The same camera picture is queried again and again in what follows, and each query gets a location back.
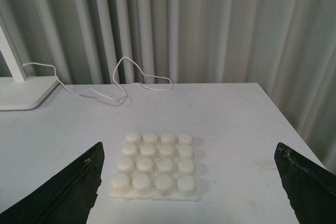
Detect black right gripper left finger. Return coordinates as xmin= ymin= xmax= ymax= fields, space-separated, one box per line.
xmin=1 ymin=142 xmax=104 ymax=223

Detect white pleated curtain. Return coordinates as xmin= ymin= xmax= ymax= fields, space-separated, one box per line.
xmin=1 ymin=0 xmax=335 ymax=172

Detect white studded base plate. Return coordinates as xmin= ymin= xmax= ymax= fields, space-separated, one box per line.
xmin=110 ymin=131 xmax=197 ymax=201

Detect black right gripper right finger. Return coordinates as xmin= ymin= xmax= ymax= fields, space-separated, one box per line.
xmin=274 ymin=142 xmax=335 ymax=223

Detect white thin cable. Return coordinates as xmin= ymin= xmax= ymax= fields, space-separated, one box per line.
xmin=22 ymin=56 xmax=173 ymax=102

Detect white lamp base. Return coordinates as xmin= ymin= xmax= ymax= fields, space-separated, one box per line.
xmin=1 ymin=16 xmax=58 ymax=111

